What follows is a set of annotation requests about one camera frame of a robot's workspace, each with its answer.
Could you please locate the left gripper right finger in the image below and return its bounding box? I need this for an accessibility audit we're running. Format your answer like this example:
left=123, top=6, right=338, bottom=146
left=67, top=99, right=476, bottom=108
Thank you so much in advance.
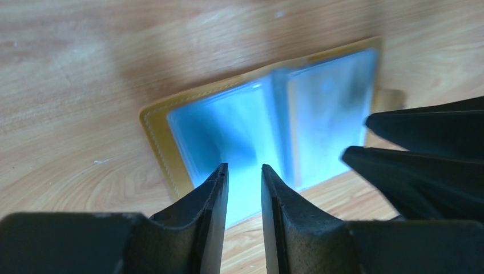
left=261, top=164, right=483, bottom=273

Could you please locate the yellow leather card holder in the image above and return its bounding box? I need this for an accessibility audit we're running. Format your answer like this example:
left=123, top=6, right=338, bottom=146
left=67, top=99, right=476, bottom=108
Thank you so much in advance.
left=139, top=37, right=405, bottom=227

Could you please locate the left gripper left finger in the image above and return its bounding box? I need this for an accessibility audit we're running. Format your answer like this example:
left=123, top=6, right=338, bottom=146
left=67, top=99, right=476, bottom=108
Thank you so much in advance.
left=1, top=163, right=228, bottom=273

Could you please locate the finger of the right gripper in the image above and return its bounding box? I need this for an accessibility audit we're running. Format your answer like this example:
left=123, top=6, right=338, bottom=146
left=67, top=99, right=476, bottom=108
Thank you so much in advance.
left=342, top=146, right=483, bottom=221
left=365, top=96, right=483, bottom=160

